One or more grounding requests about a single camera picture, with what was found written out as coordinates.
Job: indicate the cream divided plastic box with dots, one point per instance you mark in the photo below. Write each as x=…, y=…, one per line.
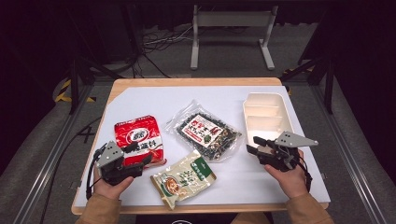
x=264, y=115

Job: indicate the beige green seasoning packet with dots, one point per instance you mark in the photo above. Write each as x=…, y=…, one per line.
x=183, y=180

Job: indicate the yellow black hazard tape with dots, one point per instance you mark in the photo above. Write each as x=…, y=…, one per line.
x=62, y=93
x=291, y=71

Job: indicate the clear dried seaweed packet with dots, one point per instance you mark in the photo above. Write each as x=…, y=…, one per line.
x=202, y=133

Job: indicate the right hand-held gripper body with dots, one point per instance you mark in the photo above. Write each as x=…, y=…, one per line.
x=292, y=140

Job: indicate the white table sheet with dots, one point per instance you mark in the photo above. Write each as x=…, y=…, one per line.
x=155, y=99

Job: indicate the black metal stand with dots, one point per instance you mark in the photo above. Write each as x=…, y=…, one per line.
x=74, y=84
x=328, y=87

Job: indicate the person's right hand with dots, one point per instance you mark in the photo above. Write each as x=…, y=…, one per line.
x=291, y=183

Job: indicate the white metal stand frame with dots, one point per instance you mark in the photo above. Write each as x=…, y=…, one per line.
x=232, y=18

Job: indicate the red seasoning packet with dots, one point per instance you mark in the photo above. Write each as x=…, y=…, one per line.
x=140, y=130

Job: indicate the person's left hand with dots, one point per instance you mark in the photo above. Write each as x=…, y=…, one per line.
x=110, y=189

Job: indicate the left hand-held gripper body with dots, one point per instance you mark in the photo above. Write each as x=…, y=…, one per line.
x=109, y=155

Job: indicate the aluminium floor rail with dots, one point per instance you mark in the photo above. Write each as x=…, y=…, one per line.
x=46, y=168
x=351, y=161

